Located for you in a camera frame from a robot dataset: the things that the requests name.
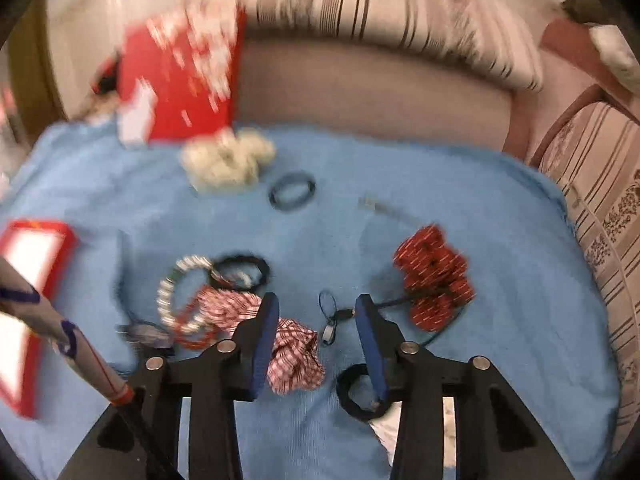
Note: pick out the black scrunchie hair band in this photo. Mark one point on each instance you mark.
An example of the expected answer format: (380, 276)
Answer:
(241, 273)

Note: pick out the blue strap wristwatch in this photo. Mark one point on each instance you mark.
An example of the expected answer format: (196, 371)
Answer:
(144, 337)

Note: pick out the red white checkered scrunchie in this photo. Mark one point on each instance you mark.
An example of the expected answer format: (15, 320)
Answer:
(294, 363)

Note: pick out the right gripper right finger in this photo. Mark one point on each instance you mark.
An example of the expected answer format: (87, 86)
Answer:
(379, 341)

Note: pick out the blue towel cloth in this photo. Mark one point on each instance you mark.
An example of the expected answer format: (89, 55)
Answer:
(537, 314)

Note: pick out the cream fluffy scrunchie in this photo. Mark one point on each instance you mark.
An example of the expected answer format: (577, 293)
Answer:
(227, 162)

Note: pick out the striped cushion right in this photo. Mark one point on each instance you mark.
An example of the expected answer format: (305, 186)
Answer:
(592, 152)

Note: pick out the small keyring charm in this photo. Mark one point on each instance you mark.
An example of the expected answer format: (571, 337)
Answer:
(333, 314)

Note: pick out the silver hair clip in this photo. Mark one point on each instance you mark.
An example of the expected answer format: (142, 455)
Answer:
(377, 206)

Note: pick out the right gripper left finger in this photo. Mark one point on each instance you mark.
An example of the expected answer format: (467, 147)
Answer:
(255, 339)

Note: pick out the red jewelry tray box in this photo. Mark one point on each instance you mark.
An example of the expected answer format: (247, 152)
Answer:
(34, 257)

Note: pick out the red box lid with flowers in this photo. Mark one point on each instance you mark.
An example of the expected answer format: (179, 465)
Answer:
(177, 74)

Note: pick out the white fluffy scrunchie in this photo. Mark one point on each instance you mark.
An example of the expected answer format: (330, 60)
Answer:
(386, 429)

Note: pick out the striped pillow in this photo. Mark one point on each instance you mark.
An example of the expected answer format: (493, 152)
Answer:
(488, 36)

